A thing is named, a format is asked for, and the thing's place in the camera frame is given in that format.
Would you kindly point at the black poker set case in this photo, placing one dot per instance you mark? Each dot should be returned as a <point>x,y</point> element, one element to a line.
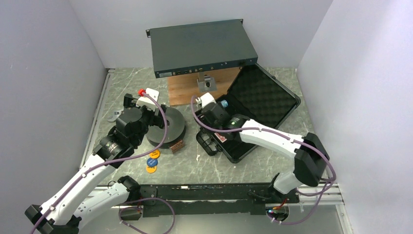
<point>257,94</point>

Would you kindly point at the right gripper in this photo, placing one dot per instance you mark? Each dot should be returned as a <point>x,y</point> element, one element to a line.
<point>202,118</point>

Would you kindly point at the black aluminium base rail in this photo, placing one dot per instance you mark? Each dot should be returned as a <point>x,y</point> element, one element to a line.
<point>202,199</point>

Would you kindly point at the blue white poker chip stack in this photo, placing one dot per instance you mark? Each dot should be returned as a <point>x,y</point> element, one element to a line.
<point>224,103</point>

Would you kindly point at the red handled adjustable wrench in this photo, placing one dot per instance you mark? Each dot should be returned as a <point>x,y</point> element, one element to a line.
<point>112,118</point>

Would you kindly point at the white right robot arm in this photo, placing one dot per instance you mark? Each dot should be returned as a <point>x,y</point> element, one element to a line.
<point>311,161</point>

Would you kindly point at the blue small blind button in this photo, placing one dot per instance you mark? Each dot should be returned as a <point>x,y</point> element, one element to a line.
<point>152,162</point>

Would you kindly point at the wooden base board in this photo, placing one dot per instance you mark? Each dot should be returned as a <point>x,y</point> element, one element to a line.
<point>181,88</point>

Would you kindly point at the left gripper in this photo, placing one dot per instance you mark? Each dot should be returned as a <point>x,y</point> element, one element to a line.
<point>155,119</point>

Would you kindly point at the orange big blind button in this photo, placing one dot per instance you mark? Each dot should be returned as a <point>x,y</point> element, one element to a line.
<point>155,154</point>

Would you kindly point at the red playing card deck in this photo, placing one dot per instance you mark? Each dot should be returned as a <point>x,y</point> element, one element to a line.
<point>222,138</point>

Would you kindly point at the grey metal stand bracket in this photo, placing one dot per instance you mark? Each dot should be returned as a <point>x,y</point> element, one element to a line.
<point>206,83</point>

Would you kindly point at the dark teal network switch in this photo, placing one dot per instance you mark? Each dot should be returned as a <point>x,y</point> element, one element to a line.
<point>200,47</point>

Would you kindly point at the orange dealer button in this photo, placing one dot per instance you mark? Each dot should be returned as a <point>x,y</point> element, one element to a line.
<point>150,169</point>

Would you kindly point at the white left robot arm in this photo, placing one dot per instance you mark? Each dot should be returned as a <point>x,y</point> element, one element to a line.
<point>72,207</point>

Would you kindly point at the black perforated filament spool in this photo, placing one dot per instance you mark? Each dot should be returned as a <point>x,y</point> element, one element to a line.
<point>176,129</point>

